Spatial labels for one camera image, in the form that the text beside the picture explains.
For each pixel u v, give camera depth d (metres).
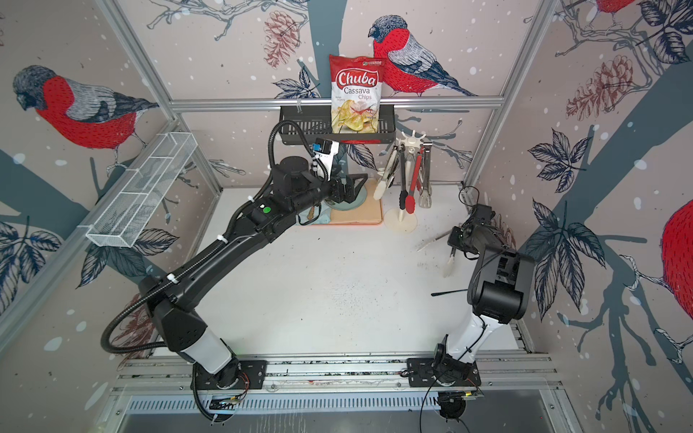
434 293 0.90
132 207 0.74
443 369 0.67
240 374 0.72
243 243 0.48
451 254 0.95
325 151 0.57
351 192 0.61
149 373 0.77
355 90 0.84
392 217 1.10
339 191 0.60
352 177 0.59
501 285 0.51
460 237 0.85
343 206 1.03
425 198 0.88
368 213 1.11
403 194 0.88
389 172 0.88
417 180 0.83
